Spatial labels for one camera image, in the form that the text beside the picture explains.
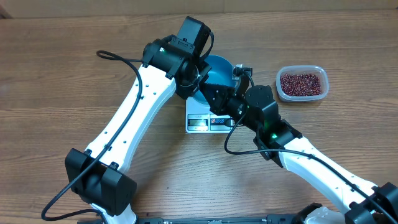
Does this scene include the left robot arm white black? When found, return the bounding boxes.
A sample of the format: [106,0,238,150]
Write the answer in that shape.
[65,17,214,223]

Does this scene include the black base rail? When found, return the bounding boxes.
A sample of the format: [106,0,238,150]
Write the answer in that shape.
[77,203,324,224]

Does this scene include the teal blue bowl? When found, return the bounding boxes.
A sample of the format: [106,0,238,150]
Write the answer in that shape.
[190,55,236,106]

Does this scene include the clear plastic container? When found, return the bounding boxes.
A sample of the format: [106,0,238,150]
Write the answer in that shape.
[275,65,330,102]

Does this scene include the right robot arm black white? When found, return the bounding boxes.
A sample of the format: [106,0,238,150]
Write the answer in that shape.
[200,83,397,223]

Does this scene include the red beans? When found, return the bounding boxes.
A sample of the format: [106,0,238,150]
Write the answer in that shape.
[280,73,322,96]

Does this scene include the white digital kitchen scale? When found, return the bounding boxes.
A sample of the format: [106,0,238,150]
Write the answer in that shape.
[185,97,234,134]

